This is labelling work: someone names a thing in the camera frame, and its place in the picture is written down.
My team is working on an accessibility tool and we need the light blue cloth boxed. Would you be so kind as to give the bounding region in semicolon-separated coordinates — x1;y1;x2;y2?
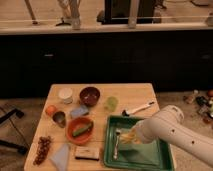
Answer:
50;143;70;171

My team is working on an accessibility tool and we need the orange fruit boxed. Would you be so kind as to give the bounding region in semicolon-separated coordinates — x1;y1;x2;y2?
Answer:
45;105;57;117

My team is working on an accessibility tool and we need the green cucumber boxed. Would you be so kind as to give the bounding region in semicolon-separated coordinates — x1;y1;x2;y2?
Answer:
72;122;93;137

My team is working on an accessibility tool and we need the yellow banana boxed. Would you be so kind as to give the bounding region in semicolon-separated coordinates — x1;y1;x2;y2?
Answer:
120;132;137;144

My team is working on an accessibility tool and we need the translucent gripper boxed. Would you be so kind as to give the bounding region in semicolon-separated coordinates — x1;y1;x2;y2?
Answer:
130;122;143;144

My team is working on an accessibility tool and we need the silver fork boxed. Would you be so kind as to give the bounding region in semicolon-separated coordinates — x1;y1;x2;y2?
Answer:
113;129;121;160

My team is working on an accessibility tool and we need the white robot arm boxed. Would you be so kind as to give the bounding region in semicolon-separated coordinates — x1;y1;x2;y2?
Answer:
132;105;213;167

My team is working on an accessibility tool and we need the dark red bowl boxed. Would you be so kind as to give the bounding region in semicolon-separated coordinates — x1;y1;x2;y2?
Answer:
79;87;100;107

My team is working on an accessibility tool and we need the black chair base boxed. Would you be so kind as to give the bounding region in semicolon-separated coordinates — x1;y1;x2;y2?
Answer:
0;107;29;155

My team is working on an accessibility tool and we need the green plastic tray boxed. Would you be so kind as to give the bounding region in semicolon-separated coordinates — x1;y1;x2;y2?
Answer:
103;116;175;171

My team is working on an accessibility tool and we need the blue sponge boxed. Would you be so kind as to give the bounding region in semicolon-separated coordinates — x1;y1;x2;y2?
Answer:
70;105;89;118

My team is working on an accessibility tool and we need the metal cup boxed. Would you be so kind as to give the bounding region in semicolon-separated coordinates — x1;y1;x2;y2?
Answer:
52;111;66;128

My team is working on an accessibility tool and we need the brown rectangular block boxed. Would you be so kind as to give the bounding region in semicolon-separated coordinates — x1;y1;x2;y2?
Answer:
75;146;100;160

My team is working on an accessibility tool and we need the green translucent cup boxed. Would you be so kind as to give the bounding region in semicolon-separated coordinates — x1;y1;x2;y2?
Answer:
104;96;118;112

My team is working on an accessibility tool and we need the orange bowl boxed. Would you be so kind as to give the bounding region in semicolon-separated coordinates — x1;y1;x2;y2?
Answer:
66;117;94;145

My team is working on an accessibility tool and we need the white cup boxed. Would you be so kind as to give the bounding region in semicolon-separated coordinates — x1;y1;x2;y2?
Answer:
58;88;73;104

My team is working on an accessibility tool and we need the red grape bunch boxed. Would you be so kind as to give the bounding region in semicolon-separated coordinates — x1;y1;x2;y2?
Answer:
33;136;51;165

